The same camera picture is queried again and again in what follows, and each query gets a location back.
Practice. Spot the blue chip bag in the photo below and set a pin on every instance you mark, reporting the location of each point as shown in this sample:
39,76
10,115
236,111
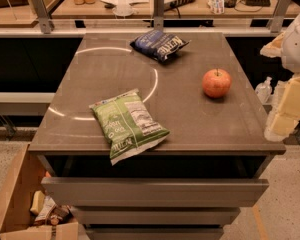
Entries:
158,45

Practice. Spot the snack packet in box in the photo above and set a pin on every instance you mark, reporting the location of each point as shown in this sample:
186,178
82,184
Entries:
51,213

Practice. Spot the grey drawer cabinet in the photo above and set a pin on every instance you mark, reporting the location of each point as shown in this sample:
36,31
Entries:
188,187

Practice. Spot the red apple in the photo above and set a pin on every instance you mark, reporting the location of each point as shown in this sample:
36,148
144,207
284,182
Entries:
216,83

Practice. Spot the right metal bracket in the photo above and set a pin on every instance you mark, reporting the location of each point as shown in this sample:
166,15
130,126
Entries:
274,25

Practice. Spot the grey power strip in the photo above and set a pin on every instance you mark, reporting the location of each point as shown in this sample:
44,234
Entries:
171,4

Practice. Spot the hand sanitizer bottle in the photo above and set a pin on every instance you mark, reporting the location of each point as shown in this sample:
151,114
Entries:
263,90

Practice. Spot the green jalapeno chip bag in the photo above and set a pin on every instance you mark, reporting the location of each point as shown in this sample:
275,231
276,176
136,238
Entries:
127,125

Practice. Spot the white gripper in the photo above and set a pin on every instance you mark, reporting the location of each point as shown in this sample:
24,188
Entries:
298,45

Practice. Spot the cardboard box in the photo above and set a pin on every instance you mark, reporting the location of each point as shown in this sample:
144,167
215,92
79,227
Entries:
23,179

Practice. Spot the yellow item in box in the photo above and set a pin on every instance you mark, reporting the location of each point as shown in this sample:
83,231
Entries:
37,202

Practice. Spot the middle metal bracket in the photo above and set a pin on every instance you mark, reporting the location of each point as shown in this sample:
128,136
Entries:
158,14

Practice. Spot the white cup on saucer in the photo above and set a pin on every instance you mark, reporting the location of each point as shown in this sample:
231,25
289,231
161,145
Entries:
123,9

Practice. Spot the left metal bracket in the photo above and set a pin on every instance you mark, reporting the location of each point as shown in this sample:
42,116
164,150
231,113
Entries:
45,23

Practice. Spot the metal bracket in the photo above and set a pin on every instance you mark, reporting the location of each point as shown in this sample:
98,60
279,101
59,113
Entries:
158,14
45,23
274,25

